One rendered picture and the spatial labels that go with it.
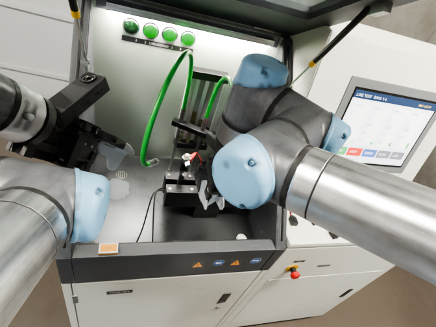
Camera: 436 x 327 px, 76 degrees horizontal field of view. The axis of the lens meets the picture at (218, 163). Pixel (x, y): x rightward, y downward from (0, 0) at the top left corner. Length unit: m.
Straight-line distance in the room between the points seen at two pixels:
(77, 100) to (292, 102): 0.32
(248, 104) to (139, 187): 0.81
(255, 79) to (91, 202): 0.27
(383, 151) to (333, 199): 1.03
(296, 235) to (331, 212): 0.77
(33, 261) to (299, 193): 0.22
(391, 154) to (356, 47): 0.51
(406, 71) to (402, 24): 1.53
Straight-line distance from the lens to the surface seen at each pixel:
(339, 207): 0.27
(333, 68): 0.99
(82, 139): 0.49
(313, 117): 0.39
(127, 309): 1.25
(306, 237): 1.05
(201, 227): 1.09
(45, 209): 0.27
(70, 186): 0.31
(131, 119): 1.17
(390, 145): 1.30
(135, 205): 1.11
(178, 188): 0.99
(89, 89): 0.50
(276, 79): 0.42
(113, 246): 0.86
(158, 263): 0.92
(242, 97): 0.43
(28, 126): 0.43
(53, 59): 2.49
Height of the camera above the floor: 1.72
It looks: 41 degrees down
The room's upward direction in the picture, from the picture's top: 21 degrees clockwise
